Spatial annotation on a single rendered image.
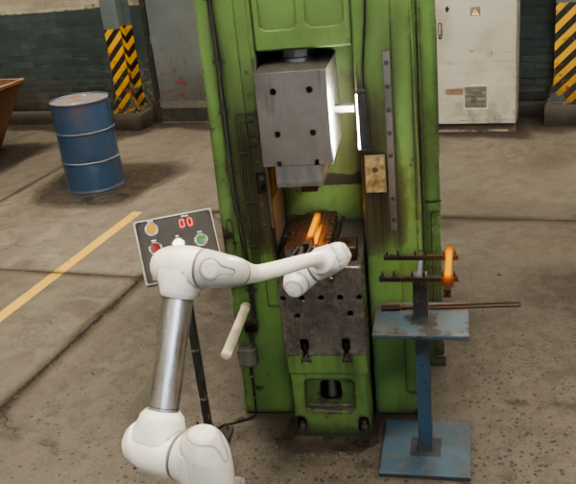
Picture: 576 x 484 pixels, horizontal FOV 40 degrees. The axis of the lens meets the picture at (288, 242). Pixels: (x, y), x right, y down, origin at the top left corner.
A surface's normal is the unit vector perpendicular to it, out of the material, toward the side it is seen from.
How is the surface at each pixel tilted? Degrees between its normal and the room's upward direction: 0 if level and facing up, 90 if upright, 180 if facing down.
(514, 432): 0
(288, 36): 90
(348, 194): 90
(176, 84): 90
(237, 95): 90
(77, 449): 0
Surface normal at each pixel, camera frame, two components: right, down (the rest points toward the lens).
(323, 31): -0.15, 0.40
